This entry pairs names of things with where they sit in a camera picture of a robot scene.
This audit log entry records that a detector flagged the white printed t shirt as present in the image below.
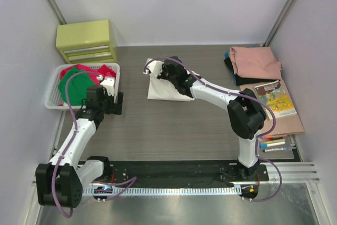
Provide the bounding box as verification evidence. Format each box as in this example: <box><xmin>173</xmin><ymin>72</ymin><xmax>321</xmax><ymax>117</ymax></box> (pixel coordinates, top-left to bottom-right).
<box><xmin>147</xmin><ymin>75</ymin><xmax>194</xmax><ymax>102</ymax></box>

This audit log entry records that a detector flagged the black t shirt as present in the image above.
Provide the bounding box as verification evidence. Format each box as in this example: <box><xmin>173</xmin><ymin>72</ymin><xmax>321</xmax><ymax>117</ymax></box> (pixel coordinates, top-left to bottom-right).
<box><xmin>224</xmin><ymin>52</ymin><xmax>280</xmax><ymax>86</ymax></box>

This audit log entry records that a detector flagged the pink t shirt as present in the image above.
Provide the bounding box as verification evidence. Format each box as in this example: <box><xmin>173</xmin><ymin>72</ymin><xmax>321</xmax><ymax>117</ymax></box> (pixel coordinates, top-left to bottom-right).
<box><xmin>229</xmin><ymin>47</ymin><xmax>282</xmax><ymax>80</ymax></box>

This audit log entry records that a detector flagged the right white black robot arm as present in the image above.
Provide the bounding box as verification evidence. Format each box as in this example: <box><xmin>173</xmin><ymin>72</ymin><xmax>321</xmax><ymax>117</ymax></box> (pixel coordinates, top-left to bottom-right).
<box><xmin>157</xmin><ymin>56</ymin><xmax>266</xmax><ymax>180</ymax></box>

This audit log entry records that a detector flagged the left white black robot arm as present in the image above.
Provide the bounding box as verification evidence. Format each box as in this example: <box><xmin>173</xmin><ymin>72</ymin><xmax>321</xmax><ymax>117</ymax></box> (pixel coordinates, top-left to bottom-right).
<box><xmin>35</xmin><ymin>85</ymin><xmax>124</xmax><ymax>208</ymax></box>

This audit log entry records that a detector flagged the green t shirt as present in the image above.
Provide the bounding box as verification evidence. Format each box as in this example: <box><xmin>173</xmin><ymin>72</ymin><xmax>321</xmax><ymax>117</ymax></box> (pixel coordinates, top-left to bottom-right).
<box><xmin>58</xmin><ymin>64</ymin><xmax>100</xmax><ymax>106</ymax></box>

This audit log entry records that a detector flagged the red t shirt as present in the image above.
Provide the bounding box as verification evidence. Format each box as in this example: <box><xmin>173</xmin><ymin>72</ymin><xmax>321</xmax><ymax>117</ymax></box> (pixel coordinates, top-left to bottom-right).
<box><xmin>60</xmin><ymin>64</ymin><xmax>116</xmax><ymax>85</ymax></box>

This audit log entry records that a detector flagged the white plastic basket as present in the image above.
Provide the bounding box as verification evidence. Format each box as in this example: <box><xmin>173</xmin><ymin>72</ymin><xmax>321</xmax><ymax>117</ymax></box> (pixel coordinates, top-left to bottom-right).
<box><xmin>44</xmin><ymin>63</ymin><xmax>120</xmax><ymax>110</ymax></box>

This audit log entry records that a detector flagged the yellow-green drawer box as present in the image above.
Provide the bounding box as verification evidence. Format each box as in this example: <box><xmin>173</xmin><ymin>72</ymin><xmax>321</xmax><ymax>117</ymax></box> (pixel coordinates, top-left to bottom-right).
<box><xmin>56</xmin><ymin>19</ymin><xmax>117</xmax><ymax>64</ymax></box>

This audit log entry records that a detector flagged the yellow picture book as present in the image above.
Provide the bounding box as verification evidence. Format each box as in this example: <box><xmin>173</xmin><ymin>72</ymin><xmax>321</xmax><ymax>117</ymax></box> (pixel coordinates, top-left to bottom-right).
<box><xmin>254</xmin><ymin>80</ymin><xmax>297</xmax><ymax>118</ymax></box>

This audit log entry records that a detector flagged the yellow marker pen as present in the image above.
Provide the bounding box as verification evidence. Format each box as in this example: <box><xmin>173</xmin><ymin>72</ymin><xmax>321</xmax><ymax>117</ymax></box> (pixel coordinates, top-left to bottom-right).
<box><xmin>260</xmin><ymin>140</ymin><xmax>285</xmax><ymax>145</ymax></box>

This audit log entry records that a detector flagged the red marker pen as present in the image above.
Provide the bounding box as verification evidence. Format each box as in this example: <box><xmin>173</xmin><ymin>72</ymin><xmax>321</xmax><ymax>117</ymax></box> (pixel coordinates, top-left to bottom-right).
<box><xmin>263</xmin><ymin>135</ymin><xmax>287</xmax><ymax>141</ymax></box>

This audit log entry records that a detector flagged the dark blue marker pen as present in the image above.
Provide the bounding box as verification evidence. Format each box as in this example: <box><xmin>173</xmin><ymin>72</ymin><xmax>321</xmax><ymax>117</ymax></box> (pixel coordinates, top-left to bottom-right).
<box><xmin>263</xmin><ymin>146</ymin><xmax>296</xmax><ymax>153</ymax></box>

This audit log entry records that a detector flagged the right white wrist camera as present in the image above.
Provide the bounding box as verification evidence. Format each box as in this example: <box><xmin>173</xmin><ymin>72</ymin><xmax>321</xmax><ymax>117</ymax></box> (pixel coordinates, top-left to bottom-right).
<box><xmin>143</xmin><ymin>58</ymin><xmax>164</xmax><ymax>78</ymax></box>

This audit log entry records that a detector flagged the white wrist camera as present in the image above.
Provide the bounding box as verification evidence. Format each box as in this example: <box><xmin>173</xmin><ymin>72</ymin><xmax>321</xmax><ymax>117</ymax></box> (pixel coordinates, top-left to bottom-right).
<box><xmin>143</xmin><ymin>58</ymin><xmax>164</xmax><ymax>78</ymax></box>
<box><xmin>96</xmin><ymin>75</ymin><xmax>115</xmax><ymax>96</ymax></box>

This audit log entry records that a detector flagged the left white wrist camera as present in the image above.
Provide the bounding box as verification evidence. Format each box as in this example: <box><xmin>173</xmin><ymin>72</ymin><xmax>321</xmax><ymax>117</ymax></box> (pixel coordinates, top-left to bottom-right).
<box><xmin>96</xmin><ymin>75</ymin><xmax>115</xmax><ymax>96</ymax></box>

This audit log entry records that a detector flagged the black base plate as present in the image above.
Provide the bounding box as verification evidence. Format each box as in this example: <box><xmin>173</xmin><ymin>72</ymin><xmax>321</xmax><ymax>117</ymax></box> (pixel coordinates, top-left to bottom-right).
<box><xmin>96</xmin><ymin>160</ymin><xmax>270</xmax><ymax>189</ymax></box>

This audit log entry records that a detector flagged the white slotted cable duct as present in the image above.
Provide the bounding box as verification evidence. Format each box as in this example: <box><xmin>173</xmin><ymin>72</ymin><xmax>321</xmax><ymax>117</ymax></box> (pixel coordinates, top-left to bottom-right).
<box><xmin>83</xmin><ymin>185</ymin><xmax>242</xmax><ymax>197</ymax></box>

